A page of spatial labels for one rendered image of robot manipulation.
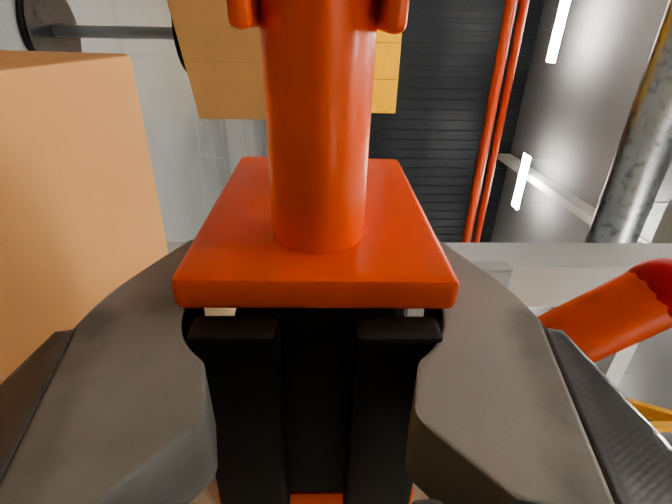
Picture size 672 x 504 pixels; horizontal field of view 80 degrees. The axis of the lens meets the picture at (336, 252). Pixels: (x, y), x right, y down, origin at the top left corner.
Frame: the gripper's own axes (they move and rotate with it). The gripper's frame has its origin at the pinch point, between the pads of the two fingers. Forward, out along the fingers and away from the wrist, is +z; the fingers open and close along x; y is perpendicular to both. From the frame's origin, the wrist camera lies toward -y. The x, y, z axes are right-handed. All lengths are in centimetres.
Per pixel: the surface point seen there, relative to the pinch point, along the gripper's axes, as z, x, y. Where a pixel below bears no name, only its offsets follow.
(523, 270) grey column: 95, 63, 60
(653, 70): 457, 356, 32
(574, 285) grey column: 95, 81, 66
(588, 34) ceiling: 841, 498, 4
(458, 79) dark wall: 1046, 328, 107
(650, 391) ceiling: 408, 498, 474
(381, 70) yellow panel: 725, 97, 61
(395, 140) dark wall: 1043, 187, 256
